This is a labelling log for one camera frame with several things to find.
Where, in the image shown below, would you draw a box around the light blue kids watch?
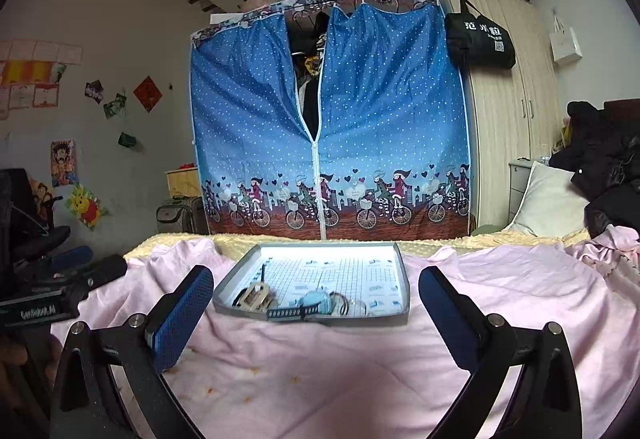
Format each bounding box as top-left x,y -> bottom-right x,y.
267,291 -> 334,322

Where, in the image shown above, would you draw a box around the left hand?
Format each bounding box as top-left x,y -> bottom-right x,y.
1,334 -> 62,414

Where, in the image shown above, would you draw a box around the black office chair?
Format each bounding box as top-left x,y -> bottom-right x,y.
1,168 -> 70,275

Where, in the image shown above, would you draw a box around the pink floral bedsheet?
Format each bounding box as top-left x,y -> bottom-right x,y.
49,223 -> 640,439

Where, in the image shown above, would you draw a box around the cartoon character poster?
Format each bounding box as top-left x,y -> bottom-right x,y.
50,140 -> 78,188

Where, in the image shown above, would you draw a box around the beige hair claw clip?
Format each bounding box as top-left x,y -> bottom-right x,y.
232,282 -> 276,313

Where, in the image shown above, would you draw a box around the grey suitcase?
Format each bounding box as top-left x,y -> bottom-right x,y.
156,196 -> 209,235

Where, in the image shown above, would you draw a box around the yellow storage box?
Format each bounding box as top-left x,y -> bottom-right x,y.
165,166 -> 202,197

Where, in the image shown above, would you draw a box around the yellow blanket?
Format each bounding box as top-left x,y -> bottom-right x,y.
124,229 -> 590,260

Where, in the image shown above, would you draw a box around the white pillow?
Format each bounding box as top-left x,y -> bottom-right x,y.
506,162 -> 589,237

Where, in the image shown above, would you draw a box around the grey tray with grid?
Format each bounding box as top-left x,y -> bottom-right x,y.
213,242 -> 410,327

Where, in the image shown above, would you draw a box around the grey bedside drawer cabinet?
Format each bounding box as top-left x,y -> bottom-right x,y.
508,158 -> 532,222

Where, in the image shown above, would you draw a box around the black clothes pile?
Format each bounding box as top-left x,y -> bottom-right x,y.
550,99 -> 639,237

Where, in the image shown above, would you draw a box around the wooden wardrobe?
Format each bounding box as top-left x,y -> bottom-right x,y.
440,0 -> 562,227

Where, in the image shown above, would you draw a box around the blue fabric wardrobe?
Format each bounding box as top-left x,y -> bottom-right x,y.
189,0 -> 471,241

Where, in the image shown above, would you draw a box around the white paper bag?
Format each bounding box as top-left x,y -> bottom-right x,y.
549,10 -> 582,66

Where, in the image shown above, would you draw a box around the black tote bag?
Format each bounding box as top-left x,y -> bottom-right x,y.
445,0 -> 516,70

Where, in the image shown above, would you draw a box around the yellow bear wall sticker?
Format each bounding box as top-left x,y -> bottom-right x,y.
65,183 -> 110,231

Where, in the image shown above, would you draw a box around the green wall object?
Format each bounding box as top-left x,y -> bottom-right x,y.
117,132 -> 138,148

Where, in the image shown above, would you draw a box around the wall photo right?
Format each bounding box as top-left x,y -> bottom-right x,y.
103,93 -> 127,119

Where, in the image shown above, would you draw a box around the wall photo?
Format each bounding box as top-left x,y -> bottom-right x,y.
103,93 -> 127,119
85,80 -> 104,104

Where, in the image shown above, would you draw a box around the wall photo left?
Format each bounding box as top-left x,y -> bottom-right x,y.
85,80 -> 104,104

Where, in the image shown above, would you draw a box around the hair ties with yellow bead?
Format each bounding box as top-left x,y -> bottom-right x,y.
328,291 -> 369,319

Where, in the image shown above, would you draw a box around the red diamond wall paper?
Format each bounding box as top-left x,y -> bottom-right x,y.
134,76 -> 163,113

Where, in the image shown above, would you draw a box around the child drawing on wall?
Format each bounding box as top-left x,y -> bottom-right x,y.
0,39 -> 84,120

